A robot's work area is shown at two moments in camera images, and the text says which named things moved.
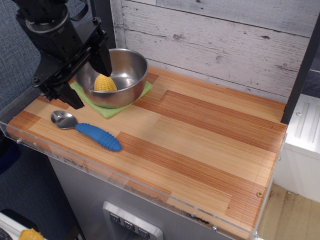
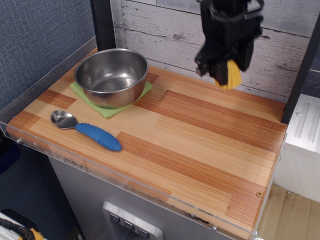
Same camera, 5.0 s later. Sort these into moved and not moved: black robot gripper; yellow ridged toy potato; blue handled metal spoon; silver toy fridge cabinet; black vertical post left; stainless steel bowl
Moved: black robot gripper; yellow ridged toy potato
Not moved: stainless steel bowl; blue handled metal spoon; silver toy fridge cabinet; black vertical post left
